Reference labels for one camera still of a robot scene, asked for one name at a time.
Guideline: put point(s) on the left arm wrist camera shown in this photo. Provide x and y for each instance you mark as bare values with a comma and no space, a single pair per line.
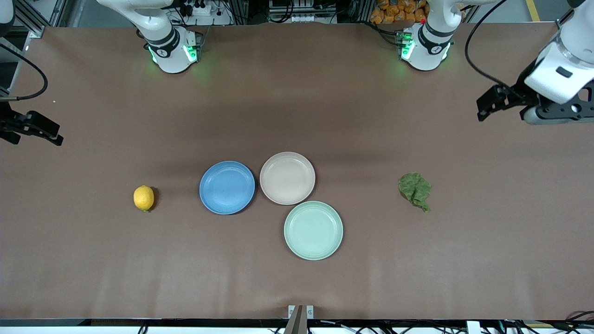
533,115

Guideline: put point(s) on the brown table cover sheet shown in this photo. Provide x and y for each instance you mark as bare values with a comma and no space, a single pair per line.
441,278

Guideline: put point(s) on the beige plate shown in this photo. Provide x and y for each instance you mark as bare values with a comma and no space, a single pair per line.
287,178

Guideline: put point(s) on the light green plate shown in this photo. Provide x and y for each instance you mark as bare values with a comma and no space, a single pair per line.
313,230

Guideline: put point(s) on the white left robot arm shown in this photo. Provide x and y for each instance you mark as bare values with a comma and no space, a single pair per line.
434,46

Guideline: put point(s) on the bag of orange fruits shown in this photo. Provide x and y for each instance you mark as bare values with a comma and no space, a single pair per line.
394,11

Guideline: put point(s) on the blue plate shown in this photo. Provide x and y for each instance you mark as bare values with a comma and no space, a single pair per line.
227,188

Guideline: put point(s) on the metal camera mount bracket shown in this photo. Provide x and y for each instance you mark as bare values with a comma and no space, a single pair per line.
297,324

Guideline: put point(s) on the white power strip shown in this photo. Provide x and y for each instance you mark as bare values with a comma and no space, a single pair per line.
204,18

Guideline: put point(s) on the small white box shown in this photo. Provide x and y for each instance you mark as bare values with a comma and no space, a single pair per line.
473,328

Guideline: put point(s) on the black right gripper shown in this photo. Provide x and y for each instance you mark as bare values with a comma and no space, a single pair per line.
9,121

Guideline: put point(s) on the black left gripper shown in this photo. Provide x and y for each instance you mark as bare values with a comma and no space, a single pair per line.
520,94

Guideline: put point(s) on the yellow lemon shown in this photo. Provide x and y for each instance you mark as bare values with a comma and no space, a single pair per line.
143,198

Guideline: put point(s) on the silver aluminium frame post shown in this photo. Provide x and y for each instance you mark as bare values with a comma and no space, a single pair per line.
564,18
32,21

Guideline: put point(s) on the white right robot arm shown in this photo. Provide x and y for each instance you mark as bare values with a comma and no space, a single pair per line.
167,28

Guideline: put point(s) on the green lettuce leaf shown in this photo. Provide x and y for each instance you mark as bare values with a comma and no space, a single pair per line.
414,188

